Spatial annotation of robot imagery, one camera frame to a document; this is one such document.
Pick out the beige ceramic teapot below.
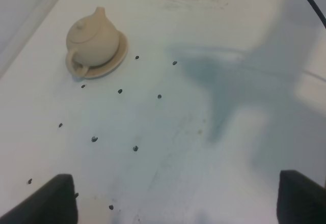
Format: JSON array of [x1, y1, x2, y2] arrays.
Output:
[[65, 7, 120, 78]]

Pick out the round beige teapot saucer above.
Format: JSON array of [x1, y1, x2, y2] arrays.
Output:
[[72, 31, 129, 79]]

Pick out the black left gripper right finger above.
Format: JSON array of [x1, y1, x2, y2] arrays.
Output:
[[277, 170, 325, 223]]

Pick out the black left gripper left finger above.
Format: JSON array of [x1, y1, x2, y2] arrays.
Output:
[[1, 174, 78, 223]]

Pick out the black cable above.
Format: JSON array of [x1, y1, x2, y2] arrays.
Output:
[[292, 0, 326, 29]]

